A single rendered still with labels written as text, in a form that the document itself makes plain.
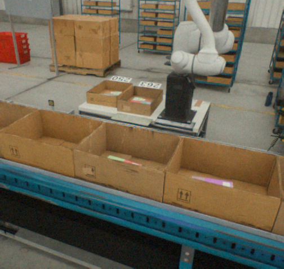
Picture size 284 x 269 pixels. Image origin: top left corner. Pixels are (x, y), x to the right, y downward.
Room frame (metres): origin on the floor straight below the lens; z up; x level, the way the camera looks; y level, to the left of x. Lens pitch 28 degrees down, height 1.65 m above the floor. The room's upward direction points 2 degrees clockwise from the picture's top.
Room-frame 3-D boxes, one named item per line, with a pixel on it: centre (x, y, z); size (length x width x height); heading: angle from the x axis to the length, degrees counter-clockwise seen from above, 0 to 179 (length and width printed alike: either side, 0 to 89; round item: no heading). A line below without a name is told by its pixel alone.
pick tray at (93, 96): (2.35, 0.25, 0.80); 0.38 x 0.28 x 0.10; 161
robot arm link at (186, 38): (2.03, -0.32, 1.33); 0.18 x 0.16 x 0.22; 75
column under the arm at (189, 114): (2.02, -0.31, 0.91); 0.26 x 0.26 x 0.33; 69
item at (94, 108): (2.23, -0.07, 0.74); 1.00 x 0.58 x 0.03; 69
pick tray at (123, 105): (2.20, -0.02, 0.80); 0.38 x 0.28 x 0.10; 161
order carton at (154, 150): (1.04, 0.03, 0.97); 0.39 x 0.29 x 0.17; 70
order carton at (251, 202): (0.90, -0.34, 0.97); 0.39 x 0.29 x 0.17; 70
